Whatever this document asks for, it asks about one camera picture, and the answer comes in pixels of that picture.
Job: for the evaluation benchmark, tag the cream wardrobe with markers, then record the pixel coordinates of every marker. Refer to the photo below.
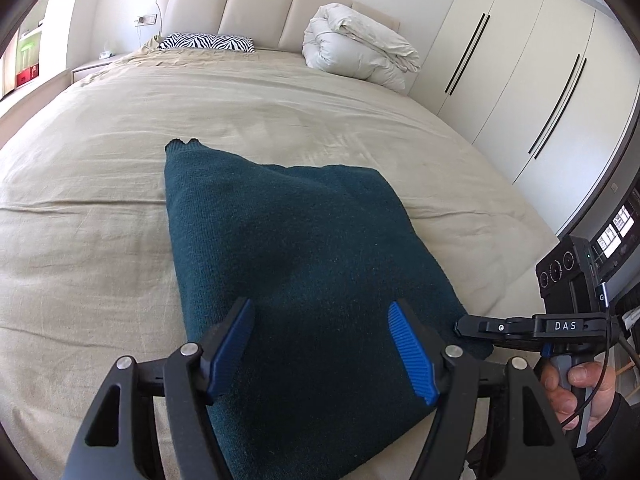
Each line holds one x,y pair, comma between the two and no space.
510,85

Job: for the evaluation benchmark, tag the person's right forearm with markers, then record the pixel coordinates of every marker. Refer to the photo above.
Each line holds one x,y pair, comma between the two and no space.
612,452

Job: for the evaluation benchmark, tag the beige padded headboard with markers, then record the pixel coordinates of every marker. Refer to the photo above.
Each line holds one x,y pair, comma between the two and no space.
260,5

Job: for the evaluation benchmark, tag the dark green knit sweater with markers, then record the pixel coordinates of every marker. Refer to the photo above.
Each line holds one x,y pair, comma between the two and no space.
300,240

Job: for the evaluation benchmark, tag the person's right hand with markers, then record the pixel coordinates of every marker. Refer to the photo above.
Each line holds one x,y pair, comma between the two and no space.
607,392

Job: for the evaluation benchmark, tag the beige bedspread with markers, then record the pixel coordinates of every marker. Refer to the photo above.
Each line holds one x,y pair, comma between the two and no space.
100,210

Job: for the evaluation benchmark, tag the white rolled duvet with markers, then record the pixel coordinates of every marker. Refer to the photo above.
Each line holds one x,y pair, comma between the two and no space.
355,45

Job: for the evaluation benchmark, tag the wall switch plate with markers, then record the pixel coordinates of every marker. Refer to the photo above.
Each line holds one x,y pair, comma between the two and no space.
147,20

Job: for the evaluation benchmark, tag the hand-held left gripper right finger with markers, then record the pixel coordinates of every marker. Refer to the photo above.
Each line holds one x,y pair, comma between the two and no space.
412,355

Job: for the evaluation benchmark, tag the dark window frame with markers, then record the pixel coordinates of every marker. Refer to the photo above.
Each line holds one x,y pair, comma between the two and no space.
620,220

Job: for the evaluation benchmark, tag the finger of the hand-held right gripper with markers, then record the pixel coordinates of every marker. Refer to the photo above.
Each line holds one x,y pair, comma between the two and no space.
480,328

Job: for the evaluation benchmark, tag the wall shelf with colourful things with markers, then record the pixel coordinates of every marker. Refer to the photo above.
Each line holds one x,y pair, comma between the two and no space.
25,60

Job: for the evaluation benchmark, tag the beige nightstand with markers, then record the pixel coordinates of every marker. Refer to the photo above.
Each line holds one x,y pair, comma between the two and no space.
97,67

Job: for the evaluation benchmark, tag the zebra print pillow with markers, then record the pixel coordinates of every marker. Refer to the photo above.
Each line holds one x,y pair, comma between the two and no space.
205,42

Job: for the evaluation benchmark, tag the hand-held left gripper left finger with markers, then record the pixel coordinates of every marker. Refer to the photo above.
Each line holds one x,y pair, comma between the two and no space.
230,345

